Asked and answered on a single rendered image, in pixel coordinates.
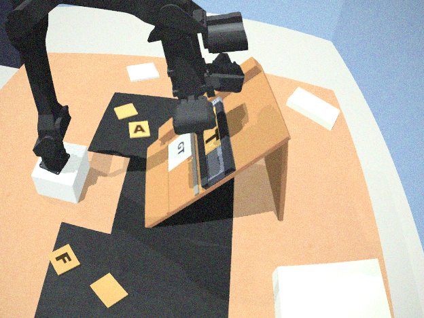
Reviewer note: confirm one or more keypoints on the tan wooden inclined board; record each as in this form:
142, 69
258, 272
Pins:
251, 127

